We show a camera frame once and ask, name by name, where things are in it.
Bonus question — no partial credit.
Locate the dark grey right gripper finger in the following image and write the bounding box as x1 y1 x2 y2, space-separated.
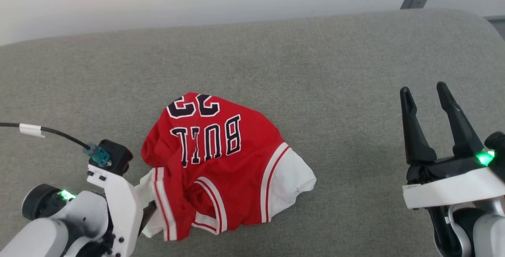
400 86 438 166
436 82 485 158

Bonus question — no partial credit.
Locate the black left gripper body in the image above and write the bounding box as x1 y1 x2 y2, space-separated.
22 184 113 250

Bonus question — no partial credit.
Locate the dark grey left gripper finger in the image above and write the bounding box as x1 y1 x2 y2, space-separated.
138 201 157 237

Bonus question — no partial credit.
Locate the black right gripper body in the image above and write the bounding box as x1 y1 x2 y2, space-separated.
406 131 505 185

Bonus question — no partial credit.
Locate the red white basketball jersey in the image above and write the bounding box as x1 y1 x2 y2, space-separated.
140 92 317 242

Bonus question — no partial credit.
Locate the grey baseboard strip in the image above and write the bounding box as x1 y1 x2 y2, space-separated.
487 15 505 39

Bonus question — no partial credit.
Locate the grey fabric sofa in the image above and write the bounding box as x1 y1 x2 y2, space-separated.
0 9 505 257

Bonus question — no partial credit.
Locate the white cable tag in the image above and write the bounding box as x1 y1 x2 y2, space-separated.
19 124 45 137

